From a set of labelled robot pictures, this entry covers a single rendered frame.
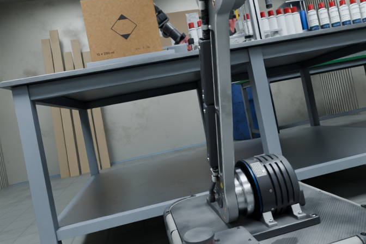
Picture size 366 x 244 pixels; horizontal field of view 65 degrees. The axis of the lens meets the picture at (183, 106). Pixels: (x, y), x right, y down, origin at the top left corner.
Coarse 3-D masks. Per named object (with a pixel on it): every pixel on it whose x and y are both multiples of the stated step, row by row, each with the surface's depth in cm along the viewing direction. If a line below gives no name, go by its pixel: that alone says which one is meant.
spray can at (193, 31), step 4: (188, 24) 169; (192, 24) 168; (192, 28) 168; (188, 32) 168; (192, 32) 167; (196, 32) 168; (192, 36) 167; (196, 36) 167; (196, 40) 167; (196, 48) 167
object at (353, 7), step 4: (352, 0) 184; (352, 4) 184; (356, 4) 183; (352, 8) 184; (356, 8) 183; (352, 12) 184; (356, 12) 183; (352, 16) 184; (356, 16) 183; (360, 16) 183; (352, 20) 185; (356, 20) 183; (360, 20) 183
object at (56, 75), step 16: (304, 32) 129; (320, 32) 130; (336, 32) 134; (240, 48) 128; (336, 48) 205; (112, 64) 116; (128, 64) 117; (144, 64) 120; (272, 64) 229; (288, 64) 258; (16, 80) 110; (32, 80) 111; (48, 80) 114; (160, 80) 187; (176, 80) 206; (192, 80) 229; (64, 96) 174; (80, 96) 190; (96, 96) 210; (112, 96) 234
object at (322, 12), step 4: (320, 4) 181; (320, 8) 181; (324, 8) 180; (320, 12) 180; (324, 12) 179; (320, 16) 181; (324, 16) 179; (320, 20) 181; (324, 20) 179; (328, 20) 180; (320, 24) 182; (324, 24) 180; (328, 24) 179; (324, 28) 180
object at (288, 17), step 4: (284, 8) 177; (288, 8) 176; (284, 12) 177; (288, 12) 176; (284, 16) 177; (288, 16) 175; (288, 20) 175; (292, 20) 176; (288, 24) 175; (292, 24) 175; (288, 28) 176; (292, 28) 175; (288, 32) 176; (292, 32) 175
